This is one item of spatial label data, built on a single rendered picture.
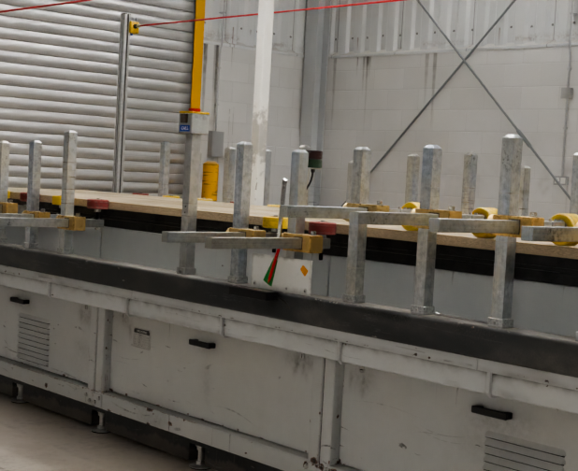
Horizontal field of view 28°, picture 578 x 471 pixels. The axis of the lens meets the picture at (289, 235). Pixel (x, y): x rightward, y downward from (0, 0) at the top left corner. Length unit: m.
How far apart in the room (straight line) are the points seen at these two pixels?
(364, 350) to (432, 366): 0.24
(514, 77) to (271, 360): 8.37
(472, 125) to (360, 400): 8.81
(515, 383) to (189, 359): 1.61
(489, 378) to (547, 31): 9.03
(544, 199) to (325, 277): 8.13
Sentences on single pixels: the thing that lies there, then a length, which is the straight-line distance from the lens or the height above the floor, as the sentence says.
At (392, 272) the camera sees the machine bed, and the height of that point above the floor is 0.78.
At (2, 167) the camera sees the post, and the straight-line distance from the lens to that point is 4.79.
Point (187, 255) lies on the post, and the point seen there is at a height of 0.76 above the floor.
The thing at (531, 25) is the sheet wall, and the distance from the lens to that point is 11.91.
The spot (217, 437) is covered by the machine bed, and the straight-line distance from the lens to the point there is 4.02.
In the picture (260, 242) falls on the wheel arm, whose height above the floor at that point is 0.85.
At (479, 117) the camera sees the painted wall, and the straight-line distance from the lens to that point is 12.15.
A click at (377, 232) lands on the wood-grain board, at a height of 0.89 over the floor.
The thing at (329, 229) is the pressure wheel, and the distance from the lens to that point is 3.36.
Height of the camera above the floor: 1.04
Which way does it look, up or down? 3 degrees down
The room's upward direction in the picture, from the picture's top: 3 degrees clockwise
